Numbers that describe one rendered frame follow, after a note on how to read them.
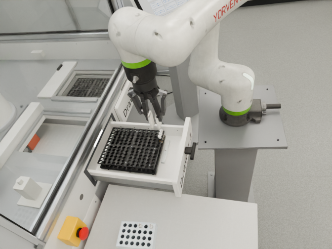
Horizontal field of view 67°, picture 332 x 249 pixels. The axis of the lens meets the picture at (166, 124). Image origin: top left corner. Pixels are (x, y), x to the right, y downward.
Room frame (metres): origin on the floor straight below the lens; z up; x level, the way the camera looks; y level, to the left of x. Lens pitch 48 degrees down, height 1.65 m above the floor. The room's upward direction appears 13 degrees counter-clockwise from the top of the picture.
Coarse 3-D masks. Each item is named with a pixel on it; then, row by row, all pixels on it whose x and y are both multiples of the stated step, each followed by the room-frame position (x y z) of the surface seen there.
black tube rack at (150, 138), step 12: (120, 132) 0.70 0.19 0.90; (132, 132) 0.68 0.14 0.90; (144, 132) 0.67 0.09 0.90; (108, 144) 0.65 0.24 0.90; (120, 144) 0.66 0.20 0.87; (132, 144) 0.62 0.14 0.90; (144, 144) 0.61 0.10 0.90; (108, 156) 0.59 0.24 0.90; (120, 156) 0.58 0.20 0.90; (132, 156) 0.57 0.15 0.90; (144, 156) 0.58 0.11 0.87; (108, 168) 0.56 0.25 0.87; (120, 168) 0.55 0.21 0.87; (132, 168) 0.53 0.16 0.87; (144, 168) 0.50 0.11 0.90; (156, 168) 0.51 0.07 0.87
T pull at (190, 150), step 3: (195, 144) 0.54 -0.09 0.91; (186, 147) 0.54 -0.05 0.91; (189, 147) 0.54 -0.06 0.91; (192, 147) 0.53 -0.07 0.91; (195, 147) 0.53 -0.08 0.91; (186, 150) 0.53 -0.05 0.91; (189, 150) 0.52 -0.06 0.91; (192, 150) 0.52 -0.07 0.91; (186, 153) 0.52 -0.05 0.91; (189, 153) 0.51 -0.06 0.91; (192, 153) 0.51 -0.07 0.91; (192, 156) 0.50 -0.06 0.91; (192, 159) 0.49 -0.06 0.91
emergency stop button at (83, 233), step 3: (84, 228) 0.34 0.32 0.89; (87, 228) 0.34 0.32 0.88; (81, 231) 0.33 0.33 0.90; (84, 231) 0.33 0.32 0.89; (87, 231) 0.34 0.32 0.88; (81, 234) 0.32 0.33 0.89; (84, 234) 0.32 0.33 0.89; (87, 234) 0.33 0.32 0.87; (81, 237) 0.32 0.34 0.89; (84, 237) 0.32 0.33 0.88
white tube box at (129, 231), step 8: (128, 224) 0.36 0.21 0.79; (136, 224) 0.36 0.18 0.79; (144, 224) 0.35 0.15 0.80; (152, 224) 0.34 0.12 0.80; (120, 232) 0.34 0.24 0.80; (128, 232) 0.34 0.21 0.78; (136, 232) 0.33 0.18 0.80; (144, 232) 0.33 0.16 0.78; (152, 232) 0.31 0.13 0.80; (120, 240) 0.31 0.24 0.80; (128, 240) 0.31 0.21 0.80; (136, 240) 0.30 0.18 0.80; (144, 240) 0.30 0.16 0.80; (152, 240) 0.29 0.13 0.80; (120, 248) 0.30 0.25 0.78; (128, 248) 0.29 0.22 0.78; (136, 248) 0.28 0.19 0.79; (144, 248) 0.27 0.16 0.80; (152, 248) 0.27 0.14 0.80
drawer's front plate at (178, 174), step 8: (184, 128) 0.61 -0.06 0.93; (184, 136) 0.58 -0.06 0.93; (184, 144) 0.54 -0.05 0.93; (176, 160) 0.49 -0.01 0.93; (184, 160) 0.51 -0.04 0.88; (176, 168) 0.45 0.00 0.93; (176, 176) 0.42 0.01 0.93; (184, 176) 0.48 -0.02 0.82; (176, 184) 0.40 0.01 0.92; (176, 192) 0.40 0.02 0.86
